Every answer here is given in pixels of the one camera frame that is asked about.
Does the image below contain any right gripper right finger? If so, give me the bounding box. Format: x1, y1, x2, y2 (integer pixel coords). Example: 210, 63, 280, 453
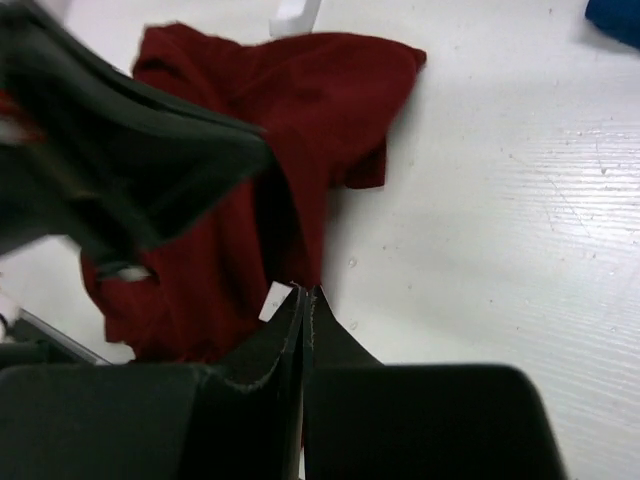
303, 288, 566, 479

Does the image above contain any dark red t-shirt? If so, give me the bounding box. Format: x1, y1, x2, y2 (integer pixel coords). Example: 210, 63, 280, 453
81, 23, 427, 363

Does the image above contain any white clothes rack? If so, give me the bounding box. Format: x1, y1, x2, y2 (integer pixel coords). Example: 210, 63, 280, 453
269, 0, 322, 38

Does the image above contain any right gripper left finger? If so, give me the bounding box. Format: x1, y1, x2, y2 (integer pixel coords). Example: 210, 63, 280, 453
189, 286, 306, 479

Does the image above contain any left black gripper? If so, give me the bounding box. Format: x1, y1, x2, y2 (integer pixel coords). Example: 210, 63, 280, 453
1, 1, 274, 265

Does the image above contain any blue t-shirt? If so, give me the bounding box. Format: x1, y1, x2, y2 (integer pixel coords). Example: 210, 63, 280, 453
585, 0, 640, 49

